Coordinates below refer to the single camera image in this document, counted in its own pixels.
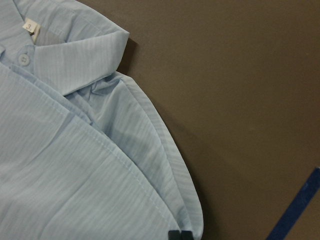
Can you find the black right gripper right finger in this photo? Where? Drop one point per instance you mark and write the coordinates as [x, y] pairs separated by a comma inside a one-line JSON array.
[[187, 235]]

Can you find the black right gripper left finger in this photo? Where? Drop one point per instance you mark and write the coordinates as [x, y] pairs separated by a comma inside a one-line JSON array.
[[174, 235]]

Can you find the light blue button shirt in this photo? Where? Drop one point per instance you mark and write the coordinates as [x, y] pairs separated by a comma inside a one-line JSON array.
[[84, 154]]

